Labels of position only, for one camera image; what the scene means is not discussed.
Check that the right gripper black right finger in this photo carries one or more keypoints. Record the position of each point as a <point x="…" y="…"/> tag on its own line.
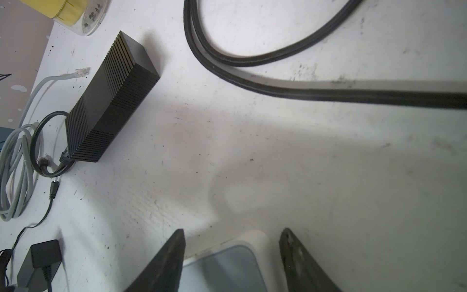
<point x="303" y="273"/>

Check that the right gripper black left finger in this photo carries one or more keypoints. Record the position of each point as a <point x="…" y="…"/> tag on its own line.
<point x="163" y="273"/>

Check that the black ribbed power brick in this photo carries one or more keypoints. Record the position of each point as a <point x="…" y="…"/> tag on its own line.
<point x="122" y="82"/>

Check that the yellow pen cup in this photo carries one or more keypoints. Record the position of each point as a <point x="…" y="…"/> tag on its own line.
<point x="80" y="16"/>

